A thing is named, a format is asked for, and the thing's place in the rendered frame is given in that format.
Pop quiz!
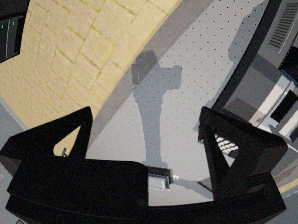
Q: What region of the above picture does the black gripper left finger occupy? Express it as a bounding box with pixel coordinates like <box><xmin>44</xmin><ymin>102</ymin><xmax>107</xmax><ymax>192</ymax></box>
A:
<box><xmin>4</xmin><ymin>106</ymin><xmax>93</xmax><ymax>159</ymax></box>

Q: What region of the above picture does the black and white plate washer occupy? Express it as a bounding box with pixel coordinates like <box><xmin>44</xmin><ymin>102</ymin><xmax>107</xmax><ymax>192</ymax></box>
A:
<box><xmin>211</xmin><ymin>0</ymin><xmax>298</xmax><ymax>176</ymax></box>

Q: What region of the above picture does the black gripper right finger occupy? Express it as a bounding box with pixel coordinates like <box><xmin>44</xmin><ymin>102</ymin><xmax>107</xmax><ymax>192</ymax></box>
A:
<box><xmin>199</xmin><ymin>106</ymin><xmax>288</xmax><ymax>200</ymax></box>

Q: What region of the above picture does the white multiwell plate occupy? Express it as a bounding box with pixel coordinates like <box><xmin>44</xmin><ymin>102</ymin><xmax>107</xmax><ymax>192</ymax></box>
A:
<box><xmin>148</xmin><ymin>176</ymin><xmax>166</xmax><ymax>190</ymax></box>

